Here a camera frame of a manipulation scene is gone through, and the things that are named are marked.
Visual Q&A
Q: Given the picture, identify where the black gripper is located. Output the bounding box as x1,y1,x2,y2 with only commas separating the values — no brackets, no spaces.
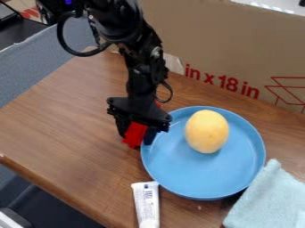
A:
107,77,172,145

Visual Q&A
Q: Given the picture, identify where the red rectangular block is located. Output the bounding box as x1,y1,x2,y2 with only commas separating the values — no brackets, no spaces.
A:
122,101,163,150

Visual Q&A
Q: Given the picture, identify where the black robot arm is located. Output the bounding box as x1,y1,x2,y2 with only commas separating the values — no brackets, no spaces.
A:
84,0,171,148

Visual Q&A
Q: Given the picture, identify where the yellow lemon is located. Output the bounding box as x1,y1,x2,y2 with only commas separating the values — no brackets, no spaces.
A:
184,110,229,153

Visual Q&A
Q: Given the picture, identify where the white tube of cream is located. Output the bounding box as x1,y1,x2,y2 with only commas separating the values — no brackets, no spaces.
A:
131,181,159,228

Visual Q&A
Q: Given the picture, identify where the blue plate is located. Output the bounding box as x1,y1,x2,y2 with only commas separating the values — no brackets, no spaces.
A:
139,105,267,201

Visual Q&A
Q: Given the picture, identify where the light blue towel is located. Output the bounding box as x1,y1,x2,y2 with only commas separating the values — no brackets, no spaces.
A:
223,159,305,228

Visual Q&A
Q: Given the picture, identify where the cardboard box wall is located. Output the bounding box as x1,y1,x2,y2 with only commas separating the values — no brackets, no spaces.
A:
128,0,305,114

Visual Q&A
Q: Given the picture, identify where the black cable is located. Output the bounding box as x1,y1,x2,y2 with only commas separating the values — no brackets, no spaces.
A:
56,12,174,105

